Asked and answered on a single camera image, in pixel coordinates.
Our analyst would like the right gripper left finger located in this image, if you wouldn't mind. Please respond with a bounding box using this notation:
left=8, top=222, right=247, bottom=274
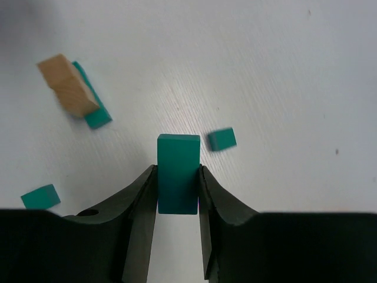
left=1, top=165, right=157, bottom=282

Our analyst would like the teal arch wood block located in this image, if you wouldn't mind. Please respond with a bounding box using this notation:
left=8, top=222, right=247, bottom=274
left=71, top=61, right=113, bottom=130

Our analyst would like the tan rectangular wood block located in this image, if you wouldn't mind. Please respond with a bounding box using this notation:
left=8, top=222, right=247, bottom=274
left=37, top=54, right=78, bottom=88

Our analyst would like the teal triangular wood block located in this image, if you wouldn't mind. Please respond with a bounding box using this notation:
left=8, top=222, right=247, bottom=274
left=21, top=184, right=61, bottom=209

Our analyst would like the teal rectangular wood block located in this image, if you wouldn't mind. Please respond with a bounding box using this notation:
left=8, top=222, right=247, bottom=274
left=157, top=134, right=200, bottom=215

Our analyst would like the teal cube wood block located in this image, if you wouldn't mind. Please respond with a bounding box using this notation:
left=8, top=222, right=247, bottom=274
left=207, top=127, right=237, bottom=152

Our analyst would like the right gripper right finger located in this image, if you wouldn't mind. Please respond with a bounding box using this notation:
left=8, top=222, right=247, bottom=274
left=198, top=166, right=376, bottom=282

